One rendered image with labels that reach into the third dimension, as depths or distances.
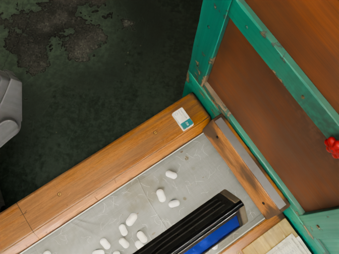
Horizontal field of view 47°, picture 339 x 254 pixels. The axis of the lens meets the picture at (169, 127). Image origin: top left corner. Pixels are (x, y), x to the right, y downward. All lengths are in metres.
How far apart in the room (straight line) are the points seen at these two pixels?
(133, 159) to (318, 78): 0.61
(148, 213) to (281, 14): 0.68
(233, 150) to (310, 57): 0.46
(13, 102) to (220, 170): 0.60
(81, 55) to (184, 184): 1.16
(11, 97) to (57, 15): 1.42
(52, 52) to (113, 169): 1.14
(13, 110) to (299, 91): 0.56
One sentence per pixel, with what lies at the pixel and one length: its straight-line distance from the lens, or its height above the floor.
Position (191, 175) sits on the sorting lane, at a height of 0.74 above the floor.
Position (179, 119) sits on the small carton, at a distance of 1.13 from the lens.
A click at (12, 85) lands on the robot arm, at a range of 0.86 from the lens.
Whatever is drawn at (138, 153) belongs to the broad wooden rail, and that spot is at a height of 0.76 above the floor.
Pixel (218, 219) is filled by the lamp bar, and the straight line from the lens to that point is 0.76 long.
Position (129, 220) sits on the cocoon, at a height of 0.76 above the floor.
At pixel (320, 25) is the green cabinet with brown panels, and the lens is 0.61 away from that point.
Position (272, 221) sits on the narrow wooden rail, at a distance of 1.15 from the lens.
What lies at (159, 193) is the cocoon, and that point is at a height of 0.76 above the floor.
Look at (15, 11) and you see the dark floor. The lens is 2.31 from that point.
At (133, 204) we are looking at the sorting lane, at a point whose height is 0.74.
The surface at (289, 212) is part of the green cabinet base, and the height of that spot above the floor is 0.81.
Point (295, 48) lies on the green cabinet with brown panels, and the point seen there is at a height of 1.29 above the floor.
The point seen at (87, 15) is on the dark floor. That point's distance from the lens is 2.22.
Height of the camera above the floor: 1.86
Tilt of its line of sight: 73 degrees down
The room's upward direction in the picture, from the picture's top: 9 degrees clockwise
